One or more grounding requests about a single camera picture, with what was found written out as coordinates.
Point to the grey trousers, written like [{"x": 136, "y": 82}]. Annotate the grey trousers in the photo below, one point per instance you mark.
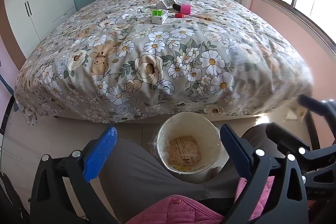
[{"x": 136, "y": 169}]

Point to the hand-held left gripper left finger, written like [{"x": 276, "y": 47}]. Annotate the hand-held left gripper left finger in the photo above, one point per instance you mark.
[{"x": 101, "y": 153}]

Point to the floral printed blanket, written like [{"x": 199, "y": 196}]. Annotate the floral printed blanket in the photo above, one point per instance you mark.
[{"x": 157, "y": 61}]

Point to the pink plastic cup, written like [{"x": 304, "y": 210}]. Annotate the pink plastic cup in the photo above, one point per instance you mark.
[{"x": 185, "y": 9}]

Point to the pink quilted jacket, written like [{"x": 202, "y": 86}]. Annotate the pink quilted jacket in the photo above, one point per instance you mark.
[{"x": 170, "y": 211}]

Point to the black cloth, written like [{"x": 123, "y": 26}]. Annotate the black cloth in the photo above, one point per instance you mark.
[{"x": 215, "y": 204}]

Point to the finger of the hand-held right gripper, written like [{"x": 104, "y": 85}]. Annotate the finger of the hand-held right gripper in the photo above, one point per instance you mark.
[
  {"x": 308, "y": 102},
  {"x": 283, "y": 137}
]

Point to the green and white box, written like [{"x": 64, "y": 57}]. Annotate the green and white box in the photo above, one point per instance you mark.
[{"x": 160, "y": 18}]

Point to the white waste bin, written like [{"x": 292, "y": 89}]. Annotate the white waste bin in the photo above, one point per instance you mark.
[{"x": 183, "y": 168}]

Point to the dark chair frame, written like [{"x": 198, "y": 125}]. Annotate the dark chair frame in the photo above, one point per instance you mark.
[{"x": 313, "y": 132}]

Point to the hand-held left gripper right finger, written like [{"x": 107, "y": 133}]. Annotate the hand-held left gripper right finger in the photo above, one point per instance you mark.
[{"x": 236, "y": 150}]

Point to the small red item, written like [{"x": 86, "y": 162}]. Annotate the small red item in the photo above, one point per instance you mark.
[{"x": 180, "y": 15}]

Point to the black oblong item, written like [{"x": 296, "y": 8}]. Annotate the black oblong item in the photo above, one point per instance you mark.
[{"x": 175, "y": 6}]

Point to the white paper bin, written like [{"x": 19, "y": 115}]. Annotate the white paper bin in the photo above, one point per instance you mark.
[{"x": 183, "y": 127}]

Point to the printed paper wrapper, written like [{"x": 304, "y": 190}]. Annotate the printed paper wrapper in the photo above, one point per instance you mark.
[{"x": 183, "y": 149}]

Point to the white box with dark print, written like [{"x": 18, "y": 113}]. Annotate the white box with dark print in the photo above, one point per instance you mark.
[{"x": 170, "y": 0}]

